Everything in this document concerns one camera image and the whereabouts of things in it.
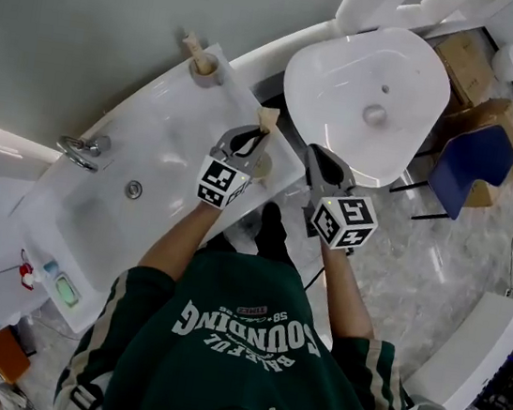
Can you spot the person's green printed shirt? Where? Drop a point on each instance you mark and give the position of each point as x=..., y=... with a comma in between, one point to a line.
x=239, y=362

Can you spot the grey cup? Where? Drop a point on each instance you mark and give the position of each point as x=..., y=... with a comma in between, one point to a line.
x=205, y=81

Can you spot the white flat box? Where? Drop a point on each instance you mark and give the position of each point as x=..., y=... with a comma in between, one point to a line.
x=0, y=310

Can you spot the green soap in dish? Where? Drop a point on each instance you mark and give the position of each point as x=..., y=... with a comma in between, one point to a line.
x=67, y=291

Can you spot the large cardboard box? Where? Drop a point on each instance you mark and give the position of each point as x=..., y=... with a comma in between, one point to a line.
x=501, y=115

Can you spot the chrome sink drain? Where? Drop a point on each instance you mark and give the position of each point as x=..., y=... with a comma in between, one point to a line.
x=134, y=189

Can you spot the person's left forearm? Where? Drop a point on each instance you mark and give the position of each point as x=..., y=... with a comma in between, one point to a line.
x=180, y=241

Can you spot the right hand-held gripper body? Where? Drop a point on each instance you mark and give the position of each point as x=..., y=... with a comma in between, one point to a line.
x=344, y=221

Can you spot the red and white clip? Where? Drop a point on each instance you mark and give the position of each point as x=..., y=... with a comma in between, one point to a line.
x=27, y=271

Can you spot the person's black trouser leg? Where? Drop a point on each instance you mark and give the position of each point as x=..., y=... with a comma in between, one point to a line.
x=273, y=235

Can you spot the white rectangular washbasin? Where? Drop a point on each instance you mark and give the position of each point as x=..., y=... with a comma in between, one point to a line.
x=175, y=112

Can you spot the chrome faucet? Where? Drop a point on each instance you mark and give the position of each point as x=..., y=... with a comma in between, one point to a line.
x=81, y=151

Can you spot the blue chair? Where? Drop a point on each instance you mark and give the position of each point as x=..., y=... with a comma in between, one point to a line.
x=470, y=168

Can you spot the small cardboard box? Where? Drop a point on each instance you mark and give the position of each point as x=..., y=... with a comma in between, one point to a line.
x=465, y=67

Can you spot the white cabinet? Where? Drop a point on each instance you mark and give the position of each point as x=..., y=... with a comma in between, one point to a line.
x=472, y=353

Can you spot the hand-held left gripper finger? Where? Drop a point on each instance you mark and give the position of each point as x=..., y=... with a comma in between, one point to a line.
x=224, y=140
x=257, y=159

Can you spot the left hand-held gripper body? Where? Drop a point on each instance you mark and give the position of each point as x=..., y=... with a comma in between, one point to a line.
x=221, y=185

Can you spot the person's right forearm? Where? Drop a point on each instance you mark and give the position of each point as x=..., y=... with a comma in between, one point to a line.
x=343, y=292

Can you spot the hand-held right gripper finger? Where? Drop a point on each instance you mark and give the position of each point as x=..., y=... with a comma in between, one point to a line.
x=343, y=169
x=314, y=169

